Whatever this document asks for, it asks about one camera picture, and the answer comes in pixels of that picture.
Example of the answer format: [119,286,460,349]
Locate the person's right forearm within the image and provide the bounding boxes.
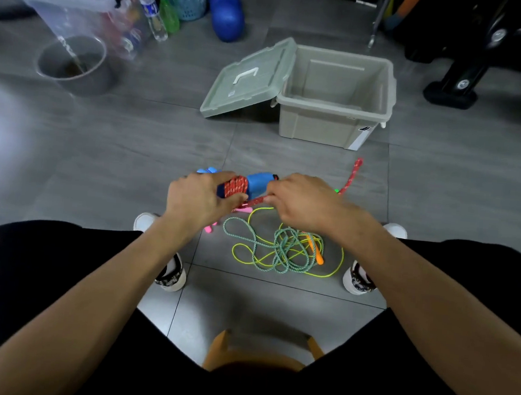
[339,218,521,395]

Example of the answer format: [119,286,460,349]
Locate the wooden stool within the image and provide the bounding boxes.
[201,327,326,380]

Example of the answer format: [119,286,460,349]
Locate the person's leg black trousers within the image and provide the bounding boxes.
[0,216,222,395]
[298,228,521,395]

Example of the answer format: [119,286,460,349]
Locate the grey-green box lid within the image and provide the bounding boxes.
[198,30,299,126]

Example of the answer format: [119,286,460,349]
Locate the person's left leg black trousers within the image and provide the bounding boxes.
[0,216,222,395]

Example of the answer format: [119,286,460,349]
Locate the person's left hand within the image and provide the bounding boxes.
[161,166,250,245]

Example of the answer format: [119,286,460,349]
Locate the black dumbbell rack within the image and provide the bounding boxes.
[393,0,521,114]

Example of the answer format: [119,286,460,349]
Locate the white left shoe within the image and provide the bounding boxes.
[128,211,192,294]

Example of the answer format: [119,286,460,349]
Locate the grey plastic storage box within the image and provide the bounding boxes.
[271,42,400,154]

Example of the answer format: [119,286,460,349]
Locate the white right shoe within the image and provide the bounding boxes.
[340,219,409,300]

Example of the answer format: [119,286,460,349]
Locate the person's right leg black trousers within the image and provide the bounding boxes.
[298,228,521,395]

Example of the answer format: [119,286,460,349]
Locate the pile of colourful jump ropes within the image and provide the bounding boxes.
[218,179,350,280]

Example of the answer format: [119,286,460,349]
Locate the navy foam-handled red jump rope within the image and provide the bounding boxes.
[214,146,364,224]

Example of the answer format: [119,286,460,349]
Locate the white shoe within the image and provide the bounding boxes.
[340,219,409,300]
[128,211,192,294]

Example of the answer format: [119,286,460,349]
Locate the grey metal bowl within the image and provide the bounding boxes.
[32,31,123,99]

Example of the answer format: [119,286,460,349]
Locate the clear water bottle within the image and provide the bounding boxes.
[132,0,172,43]

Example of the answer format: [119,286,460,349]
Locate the green spray bottle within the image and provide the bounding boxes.
[149,0,183,35]

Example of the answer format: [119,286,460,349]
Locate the orange and green foam stick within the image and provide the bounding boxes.
[383,0,425,34]

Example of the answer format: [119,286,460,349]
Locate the person's left forearm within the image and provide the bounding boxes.
[0,208,196,395]

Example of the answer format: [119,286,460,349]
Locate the person's right hand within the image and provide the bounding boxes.
[260,170,380,246]

